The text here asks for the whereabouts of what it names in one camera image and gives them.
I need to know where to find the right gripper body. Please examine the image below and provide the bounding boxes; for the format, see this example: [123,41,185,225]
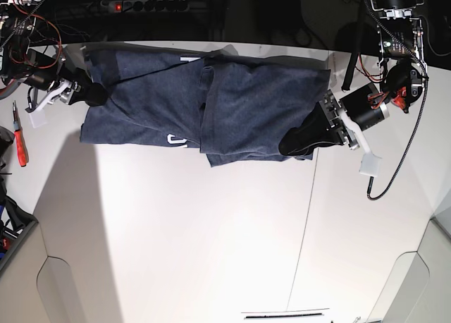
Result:
[49,78,82,105]

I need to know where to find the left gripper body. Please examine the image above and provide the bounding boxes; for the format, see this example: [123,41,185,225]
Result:
[322,90,359,150]

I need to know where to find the blue t-shirt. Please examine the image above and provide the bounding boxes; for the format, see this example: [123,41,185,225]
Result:
[80,46,330,167]

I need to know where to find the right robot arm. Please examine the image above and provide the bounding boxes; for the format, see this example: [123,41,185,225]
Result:
[1,0,108,114]

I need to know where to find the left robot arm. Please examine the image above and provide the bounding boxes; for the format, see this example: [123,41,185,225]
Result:
[279,0,428,157]

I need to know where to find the red grey pliers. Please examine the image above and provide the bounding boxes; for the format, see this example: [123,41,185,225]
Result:
[0,80,20,100]

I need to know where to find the black power strip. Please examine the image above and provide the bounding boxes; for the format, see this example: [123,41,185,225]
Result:
[101,0,191,13]

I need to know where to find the black bag with items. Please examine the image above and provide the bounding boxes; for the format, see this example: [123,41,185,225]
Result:
[1,127,38,271]

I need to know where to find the black thin rod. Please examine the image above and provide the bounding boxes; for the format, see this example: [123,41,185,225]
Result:
[244,312,324,319]

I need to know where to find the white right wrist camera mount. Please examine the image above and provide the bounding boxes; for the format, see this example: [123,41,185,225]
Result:
[27,91,51,128]

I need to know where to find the red handled screwdriver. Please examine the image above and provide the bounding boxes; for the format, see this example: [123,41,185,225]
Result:
[13,102,28,167]

